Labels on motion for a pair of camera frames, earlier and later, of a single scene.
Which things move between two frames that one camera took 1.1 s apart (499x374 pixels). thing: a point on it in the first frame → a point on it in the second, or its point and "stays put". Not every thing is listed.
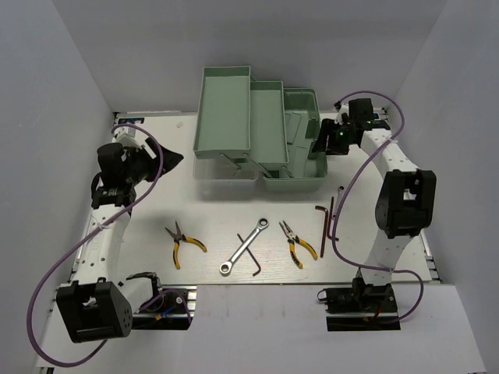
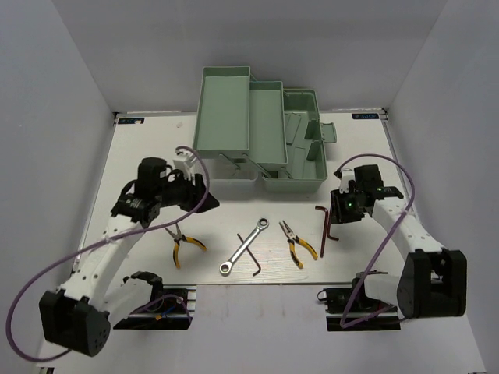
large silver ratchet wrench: x=225 y=267 stays put
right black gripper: x=328 y=128 → x=339 y=215
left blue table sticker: x=131 y=120 stays put
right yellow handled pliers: x=293 y=238 stays put
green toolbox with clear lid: x=249 y=129 stays put
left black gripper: x=142 y=152 → x=194 y=192
